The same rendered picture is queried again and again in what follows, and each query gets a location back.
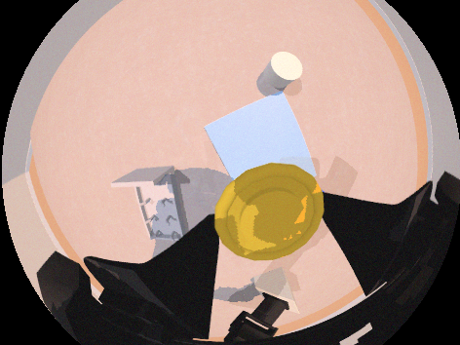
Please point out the light blue square mat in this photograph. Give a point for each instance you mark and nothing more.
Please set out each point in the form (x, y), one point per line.
(261, 132)

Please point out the yellow plate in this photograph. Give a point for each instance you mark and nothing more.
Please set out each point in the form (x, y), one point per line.
(269, 211)

